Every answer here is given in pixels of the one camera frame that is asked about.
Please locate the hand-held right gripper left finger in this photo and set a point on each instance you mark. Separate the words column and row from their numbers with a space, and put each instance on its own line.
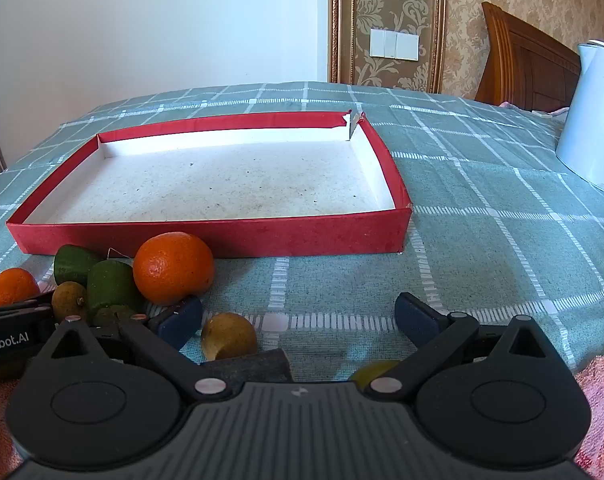
column 181, row 322

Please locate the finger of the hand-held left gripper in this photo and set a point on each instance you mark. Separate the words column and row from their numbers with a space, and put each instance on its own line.
column 16, row 308

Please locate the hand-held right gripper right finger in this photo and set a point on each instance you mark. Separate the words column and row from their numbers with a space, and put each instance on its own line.
column 417, row 322

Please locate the small orange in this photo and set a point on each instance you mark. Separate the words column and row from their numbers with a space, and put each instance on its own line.
column 11, row 287

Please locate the brown longan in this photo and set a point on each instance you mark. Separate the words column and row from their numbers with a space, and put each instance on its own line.
column 226, row 335

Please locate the dark sugarcane block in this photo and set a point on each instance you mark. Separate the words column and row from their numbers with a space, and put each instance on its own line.
column 252, row 365

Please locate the red shallow cardboard box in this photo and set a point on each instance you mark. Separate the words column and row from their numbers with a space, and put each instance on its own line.
column 206, row 190

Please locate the brown kiwi fruit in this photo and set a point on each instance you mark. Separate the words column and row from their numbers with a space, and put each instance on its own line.
column 67, row 300

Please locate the large orange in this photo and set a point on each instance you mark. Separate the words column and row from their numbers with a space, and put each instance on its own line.
column 171, row 267

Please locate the elongated green fruit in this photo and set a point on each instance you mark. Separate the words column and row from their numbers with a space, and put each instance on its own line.
column 111, row 285
column 71, row 265

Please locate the small dark green-brown fruit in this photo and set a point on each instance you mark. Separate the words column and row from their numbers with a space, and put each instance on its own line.
column 111, row 316

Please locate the green plaid tablecloth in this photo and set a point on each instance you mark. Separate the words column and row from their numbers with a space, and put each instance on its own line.
column 482, row 240

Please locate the small pink cloth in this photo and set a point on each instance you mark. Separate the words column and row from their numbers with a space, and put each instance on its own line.
column 508, row 105

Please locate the white electric kettle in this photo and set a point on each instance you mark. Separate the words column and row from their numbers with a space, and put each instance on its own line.
column 592, row 120

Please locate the wooden headboard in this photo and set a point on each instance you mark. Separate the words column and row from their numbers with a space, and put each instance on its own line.
column 527, row 70

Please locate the white wall switch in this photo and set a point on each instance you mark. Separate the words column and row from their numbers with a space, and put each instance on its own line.
column 408, row 46
column 383, row 43

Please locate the gold wall panel frame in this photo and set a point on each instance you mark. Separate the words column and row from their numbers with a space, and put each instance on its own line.
column 339, row 20

